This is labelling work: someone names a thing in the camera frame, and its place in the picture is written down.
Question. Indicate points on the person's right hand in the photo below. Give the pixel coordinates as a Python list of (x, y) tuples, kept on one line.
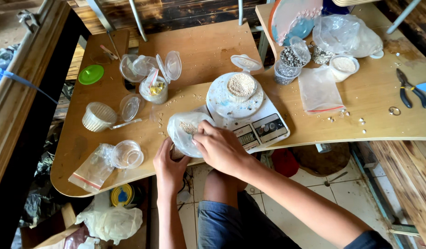
[(225, 152)]

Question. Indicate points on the person's left hand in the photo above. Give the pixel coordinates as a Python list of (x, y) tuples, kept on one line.
[(169, 173)]

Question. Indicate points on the person's left fingers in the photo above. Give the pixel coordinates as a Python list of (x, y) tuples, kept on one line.
[(166, 147)]

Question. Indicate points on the clear bag of beige beads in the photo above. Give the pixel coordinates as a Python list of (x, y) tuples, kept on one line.
[(182, 138)]

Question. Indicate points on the clear cup lying sideways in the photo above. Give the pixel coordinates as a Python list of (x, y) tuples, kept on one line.
[(127, 154)]

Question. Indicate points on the clear plastic strip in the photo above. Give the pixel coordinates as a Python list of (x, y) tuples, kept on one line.
[(126, 123)]

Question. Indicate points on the clear round lid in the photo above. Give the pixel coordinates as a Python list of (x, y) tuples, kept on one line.
[(130, 108)]

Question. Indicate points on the clear cup with gold beads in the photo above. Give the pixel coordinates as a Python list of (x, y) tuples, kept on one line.
[(157, 90)]

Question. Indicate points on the yellow and blue round tin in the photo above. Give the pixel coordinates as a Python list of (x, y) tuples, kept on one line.
[(122, 195)]

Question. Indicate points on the person's leg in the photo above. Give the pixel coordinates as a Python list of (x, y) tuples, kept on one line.
[(221, 188)]

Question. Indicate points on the ribbed white plastic cup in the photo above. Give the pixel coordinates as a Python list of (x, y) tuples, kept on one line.
[(98, 117)]

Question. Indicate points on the crumpled red-striped zip bag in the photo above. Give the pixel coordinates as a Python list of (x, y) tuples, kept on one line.
[(93, 171)]

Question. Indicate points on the empty clear lidded cup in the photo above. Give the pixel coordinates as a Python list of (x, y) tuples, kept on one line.
[(133, 67)]

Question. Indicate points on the white plastic bag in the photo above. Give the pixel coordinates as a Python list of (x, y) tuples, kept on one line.
[(111, 221)]

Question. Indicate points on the white kitchen scale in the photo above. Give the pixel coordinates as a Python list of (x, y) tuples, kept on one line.
[(258, 128)]

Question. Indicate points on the lidded cup of white beads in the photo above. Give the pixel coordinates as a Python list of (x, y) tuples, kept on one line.
[(241, 84)]

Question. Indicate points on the person's blue shorts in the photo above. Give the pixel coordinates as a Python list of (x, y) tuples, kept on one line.
[(230, 224)]

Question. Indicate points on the green plastic lid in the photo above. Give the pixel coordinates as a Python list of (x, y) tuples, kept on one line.
[(90, 74)]

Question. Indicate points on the small wooden stick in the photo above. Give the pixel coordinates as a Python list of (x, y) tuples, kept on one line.
[(109, 52)]

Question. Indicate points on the red object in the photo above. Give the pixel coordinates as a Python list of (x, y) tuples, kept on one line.
[(285, 162)]

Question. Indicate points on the clear cup of dark beads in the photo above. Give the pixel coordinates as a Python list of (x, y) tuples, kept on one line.
[(285, 74)]

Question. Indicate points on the lidded cup of silver beads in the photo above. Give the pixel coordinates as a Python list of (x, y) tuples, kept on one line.
[(294, 53)]

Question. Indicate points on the flat red-striped zip bag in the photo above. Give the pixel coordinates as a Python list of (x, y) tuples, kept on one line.
[(318, 90)]

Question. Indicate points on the metal spoon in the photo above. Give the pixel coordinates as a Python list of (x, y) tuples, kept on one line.
[(334, 179)]

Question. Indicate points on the pink and blue decorated plate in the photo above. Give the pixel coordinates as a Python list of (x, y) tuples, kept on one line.
[(291, 19)]

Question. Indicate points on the small cup of silver beads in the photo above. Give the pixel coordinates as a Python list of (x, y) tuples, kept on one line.
[(321, 55)]

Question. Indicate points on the white tub of white beads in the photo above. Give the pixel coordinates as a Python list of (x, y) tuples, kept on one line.
[(344, 66)]

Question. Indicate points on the large clear plastic bag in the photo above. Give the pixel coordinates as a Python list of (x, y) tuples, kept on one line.
[(348, 34)]

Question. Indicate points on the person's dark sleeve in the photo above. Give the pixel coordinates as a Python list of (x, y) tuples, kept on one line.
[(368, 241)]

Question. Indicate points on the burnt wooden bench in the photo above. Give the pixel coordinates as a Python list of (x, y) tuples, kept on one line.
[(407, 179)]

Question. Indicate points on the wooden frame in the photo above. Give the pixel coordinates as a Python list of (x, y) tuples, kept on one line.
[(22, 86)]

